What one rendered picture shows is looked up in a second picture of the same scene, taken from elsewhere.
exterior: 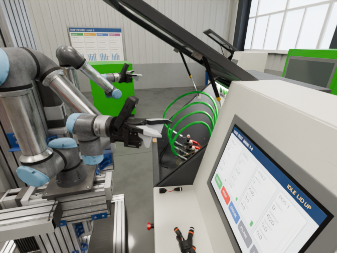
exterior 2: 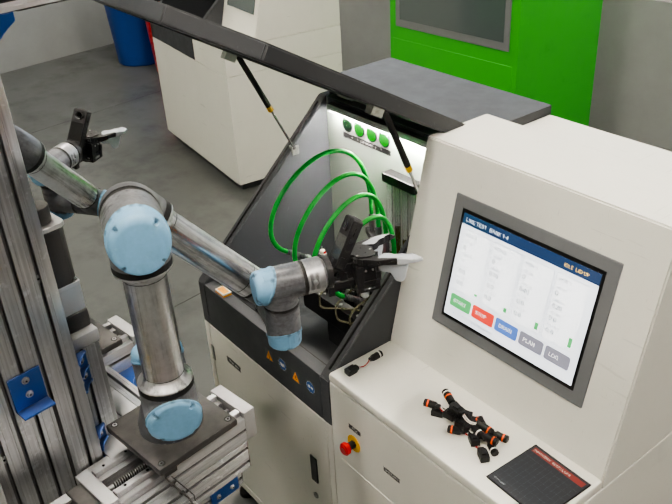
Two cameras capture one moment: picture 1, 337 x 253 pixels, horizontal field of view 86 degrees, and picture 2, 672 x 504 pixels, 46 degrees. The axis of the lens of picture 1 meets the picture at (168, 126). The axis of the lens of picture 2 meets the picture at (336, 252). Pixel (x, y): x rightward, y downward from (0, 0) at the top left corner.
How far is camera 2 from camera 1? 1.30 m
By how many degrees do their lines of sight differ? 28
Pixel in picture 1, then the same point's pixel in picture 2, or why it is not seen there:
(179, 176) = (369, 333)
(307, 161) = (575, 234)
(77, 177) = not seen: hidden behind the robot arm
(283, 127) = (541, 203)
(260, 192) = (535, 285)
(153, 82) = not seen: outside the picture
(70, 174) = not seen: hidden behind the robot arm
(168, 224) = (405, 407)
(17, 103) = (165, 287)
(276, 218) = (562, 302)
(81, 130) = (288, 294)
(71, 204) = (191, 474)
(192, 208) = (420, 372)
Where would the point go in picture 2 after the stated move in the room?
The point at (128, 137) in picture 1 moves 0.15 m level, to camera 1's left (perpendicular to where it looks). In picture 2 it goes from (363, 277) to (303, 301)
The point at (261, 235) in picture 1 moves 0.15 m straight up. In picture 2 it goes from (552, 329) to (558, 273)
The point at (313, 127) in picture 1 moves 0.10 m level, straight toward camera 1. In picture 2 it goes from (572, 199) to (577, 221)
